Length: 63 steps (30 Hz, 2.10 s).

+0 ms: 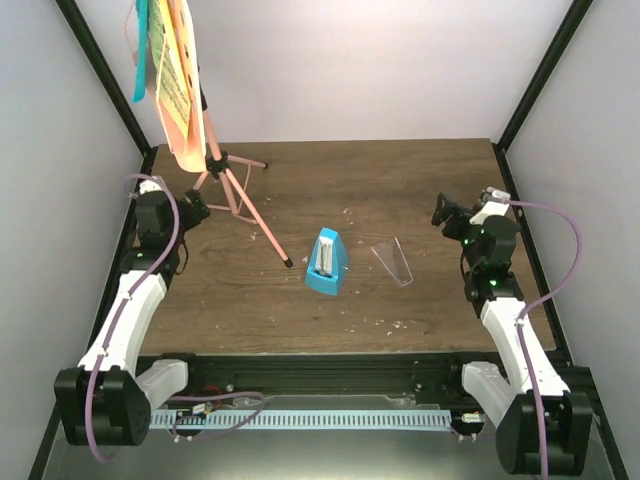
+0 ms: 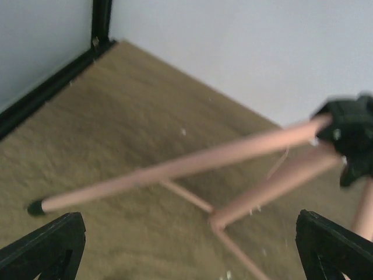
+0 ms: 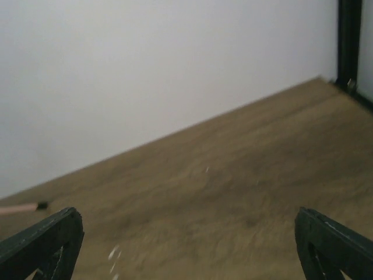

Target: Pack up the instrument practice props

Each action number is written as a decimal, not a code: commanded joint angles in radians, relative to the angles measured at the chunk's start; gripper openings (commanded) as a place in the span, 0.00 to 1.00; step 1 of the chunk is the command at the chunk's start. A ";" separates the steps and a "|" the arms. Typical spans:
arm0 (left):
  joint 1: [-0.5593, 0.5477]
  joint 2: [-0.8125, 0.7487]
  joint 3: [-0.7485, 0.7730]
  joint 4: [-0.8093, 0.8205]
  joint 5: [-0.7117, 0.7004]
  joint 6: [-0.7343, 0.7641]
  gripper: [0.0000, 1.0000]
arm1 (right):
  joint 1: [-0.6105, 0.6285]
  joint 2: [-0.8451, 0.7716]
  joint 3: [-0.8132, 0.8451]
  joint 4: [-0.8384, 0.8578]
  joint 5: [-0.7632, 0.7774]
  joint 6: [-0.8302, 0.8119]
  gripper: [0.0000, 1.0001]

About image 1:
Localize teal paper strip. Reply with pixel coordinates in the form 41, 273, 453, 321
132, 0, 149, 103

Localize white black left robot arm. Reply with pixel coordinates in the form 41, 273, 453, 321
54, 175, 210, 449

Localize black frame post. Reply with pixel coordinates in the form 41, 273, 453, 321
53, 0, 153, 157
497, 0, 594, 151

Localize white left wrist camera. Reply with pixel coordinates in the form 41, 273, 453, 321
136, 178, 164, 196

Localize pink music stand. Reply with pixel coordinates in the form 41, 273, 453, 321
147, 1, 293, 268

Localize black right frame post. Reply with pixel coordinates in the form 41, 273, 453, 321
497, 0, 594, 151

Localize sheet music pages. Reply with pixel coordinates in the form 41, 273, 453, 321
149, 1, 191, 140

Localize black left frame post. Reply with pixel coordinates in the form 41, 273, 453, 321
53, 0, 153, 157

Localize blue metronome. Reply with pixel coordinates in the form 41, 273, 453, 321
305, 228, 349, 296

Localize clear plastic metronome cover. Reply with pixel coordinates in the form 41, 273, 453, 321
371, 237, 414, 287

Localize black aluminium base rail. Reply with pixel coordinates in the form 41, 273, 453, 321
137, 352, 506, 406

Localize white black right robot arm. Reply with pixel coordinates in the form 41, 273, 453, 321
431, 187, 593, 479

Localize light blue slotted cable duct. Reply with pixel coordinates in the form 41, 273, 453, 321
150, 410, 452, 432

